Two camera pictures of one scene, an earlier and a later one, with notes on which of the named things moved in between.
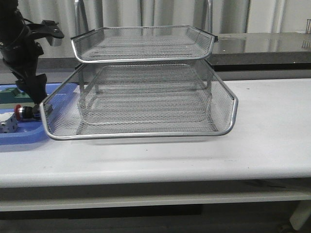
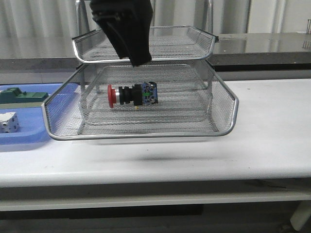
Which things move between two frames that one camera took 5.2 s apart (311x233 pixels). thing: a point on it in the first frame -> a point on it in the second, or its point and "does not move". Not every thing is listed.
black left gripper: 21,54 -> 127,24
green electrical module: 12,95 does not move
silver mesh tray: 109,100 does not move
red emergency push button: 23,112 -> 140,94
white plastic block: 8,123 does not move
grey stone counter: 266,52 does not move
